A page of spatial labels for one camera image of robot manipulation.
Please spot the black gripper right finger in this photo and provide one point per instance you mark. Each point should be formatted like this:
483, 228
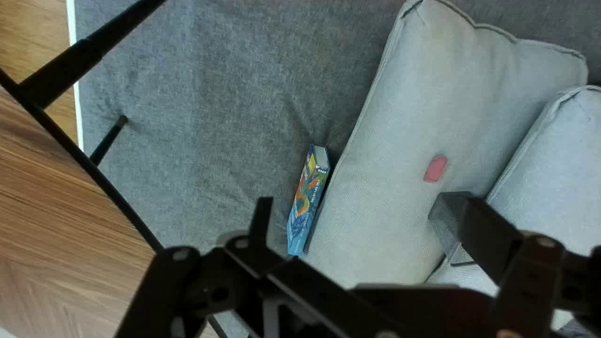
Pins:
481, 226

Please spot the grey fabric sofa bed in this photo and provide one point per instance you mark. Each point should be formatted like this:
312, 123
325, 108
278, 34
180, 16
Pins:
206, 94

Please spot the wooden table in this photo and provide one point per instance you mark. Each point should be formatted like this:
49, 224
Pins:
75, 59

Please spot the colourful book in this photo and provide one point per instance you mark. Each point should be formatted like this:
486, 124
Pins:
306, 200

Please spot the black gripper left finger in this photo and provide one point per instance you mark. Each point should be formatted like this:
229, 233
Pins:
180, 282

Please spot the light grey cushion red mark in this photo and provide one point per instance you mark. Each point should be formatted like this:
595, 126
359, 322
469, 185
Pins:
406, 124

